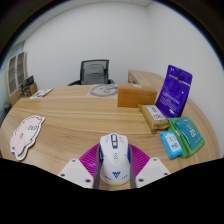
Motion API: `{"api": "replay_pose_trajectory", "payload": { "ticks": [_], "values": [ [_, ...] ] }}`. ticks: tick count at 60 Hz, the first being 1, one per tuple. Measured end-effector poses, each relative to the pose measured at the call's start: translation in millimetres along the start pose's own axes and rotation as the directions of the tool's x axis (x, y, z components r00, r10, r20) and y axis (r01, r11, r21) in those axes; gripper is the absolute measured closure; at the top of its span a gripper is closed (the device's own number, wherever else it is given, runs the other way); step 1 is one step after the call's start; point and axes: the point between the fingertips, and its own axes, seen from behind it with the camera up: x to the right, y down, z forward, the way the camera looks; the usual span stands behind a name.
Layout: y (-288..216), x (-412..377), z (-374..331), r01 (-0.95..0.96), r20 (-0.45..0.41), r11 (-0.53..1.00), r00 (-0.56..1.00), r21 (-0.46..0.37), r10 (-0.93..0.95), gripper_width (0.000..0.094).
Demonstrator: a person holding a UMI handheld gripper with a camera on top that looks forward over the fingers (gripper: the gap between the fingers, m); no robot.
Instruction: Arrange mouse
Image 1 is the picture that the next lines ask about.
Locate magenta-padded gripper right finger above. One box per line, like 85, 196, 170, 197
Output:
128, 143, 172, 190

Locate wooden side desk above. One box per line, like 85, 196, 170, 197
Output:
128, 69, 166, 91

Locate pink pig-shaped mouse pad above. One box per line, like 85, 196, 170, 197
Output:
9, 115, 46, 162

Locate brown wooden box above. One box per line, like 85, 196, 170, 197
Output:
117, 83, 158, 109

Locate green pouch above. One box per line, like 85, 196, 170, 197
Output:
167, 116, 206, 158

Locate white sticker sheet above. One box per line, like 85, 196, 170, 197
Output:
29, 87, 54, 100

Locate wooden shelf unit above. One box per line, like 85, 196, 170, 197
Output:
5, 51, 28, 107

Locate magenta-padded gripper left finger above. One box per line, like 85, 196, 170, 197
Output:
57, 143, 103, 190

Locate blue wipes pack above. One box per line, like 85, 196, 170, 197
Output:
159, 130, 184, 160

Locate dark stacked boxes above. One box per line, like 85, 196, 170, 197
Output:
18, 75, 38, 98

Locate white blue yellow computer mouse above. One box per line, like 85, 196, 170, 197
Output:
98, 132, 132, 187

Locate tan packet with white label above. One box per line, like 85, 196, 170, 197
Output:
138, 103, 171, 132

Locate purple stand-up pouch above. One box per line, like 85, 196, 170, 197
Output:
155, 64, 194, 119

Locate black mesh office chair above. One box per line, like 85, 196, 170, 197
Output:
67, 59, 115, 87

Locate teal flat pack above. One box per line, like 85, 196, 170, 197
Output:
174, 117, 201, 150

